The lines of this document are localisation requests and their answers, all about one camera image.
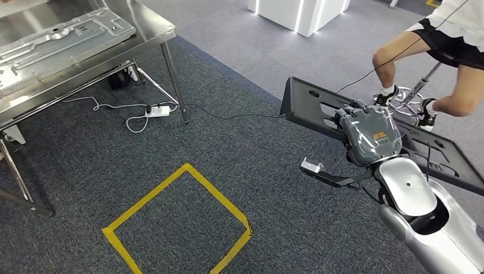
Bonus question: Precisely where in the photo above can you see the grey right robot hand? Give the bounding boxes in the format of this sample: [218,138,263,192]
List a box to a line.
[336,99,403,168]

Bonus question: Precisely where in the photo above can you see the black plastic frame part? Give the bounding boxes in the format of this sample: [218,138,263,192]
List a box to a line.
[280,76,484,198]

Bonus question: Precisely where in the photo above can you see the stainless steel workbench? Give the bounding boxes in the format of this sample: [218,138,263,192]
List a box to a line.
[0,0,190,218]

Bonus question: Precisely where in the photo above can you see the chrome stool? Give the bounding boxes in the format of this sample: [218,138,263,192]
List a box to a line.
[387,62,443,123]

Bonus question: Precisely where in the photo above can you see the person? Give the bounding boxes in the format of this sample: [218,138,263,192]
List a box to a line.
[372,0,484,132]

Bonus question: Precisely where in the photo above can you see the yellow floor tape square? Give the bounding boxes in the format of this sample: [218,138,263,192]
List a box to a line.
[101,163,253,274]

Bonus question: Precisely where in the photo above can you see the grey aluminium stamped plate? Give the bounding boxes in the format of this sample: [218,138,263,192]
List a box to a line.
[0,7,137,99]

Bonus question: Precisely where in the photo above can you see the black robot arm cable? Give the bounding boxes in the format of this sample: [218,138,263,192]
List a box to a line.
[425,142,433,183]

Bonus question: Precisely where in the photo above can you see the pale wrist camera, black bracket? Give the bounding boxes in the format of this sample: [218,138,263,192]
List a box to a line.
[300,158,373,189]

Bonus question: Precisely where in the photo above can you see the thin black cable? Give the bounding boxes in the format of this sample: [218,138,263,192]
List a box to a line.
[336,0,470,94]

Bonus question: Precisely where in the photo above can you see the white lit display pedestal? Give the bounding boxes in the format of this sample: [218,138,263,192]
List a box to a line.
[247,0,350,38]

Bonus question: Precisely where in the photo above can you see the black power cable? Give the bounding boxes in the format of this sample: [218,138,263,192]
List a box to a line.
[170,102,287,121]

